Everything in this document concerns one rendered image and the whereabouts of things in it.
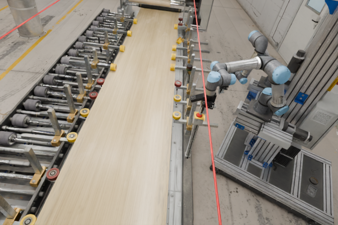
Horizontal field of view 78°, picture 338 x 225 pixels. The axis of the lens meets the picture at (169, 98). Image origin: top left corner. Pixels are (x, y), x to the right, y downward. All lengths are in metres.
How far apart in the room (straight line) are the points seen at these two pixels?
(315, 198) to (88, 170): 2.33
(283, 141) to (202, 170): 1.09
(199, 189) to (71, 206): 1.51
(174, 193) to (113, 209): 0.56
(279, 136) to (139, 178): 1.25
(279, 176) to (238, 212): 0.63
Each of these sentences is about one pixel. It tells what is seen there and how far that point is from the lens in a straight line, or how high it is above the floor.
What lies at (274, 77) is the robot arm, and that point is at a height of 1.56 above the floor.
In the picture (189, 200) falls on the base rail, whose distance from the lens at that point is 1.77.
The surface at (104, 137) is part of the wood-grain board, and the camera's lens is 1.79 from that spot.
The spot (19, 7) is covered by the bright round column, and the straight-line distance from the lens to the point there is 5.35.
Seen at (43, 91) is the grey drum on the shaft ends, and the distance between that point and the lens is 2.45.
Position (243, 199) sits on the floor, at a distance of 2.75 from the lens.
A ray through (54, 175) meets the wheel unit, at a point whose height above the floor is 0.91.
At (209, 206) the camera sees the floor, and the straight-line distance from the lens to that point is 2.58.
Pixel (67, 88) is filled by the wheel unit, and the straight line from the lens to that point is 1.93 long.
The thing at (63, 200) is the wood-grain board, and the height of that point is 0.90.
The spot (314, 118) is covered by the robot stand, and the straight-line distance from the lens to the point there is 2.23.
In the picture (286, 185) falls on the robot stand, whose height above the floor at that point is 0.21.
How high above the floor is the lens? 2.30
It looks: 41 degrees down
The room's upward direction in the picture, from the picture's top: 8 degrees clockwise
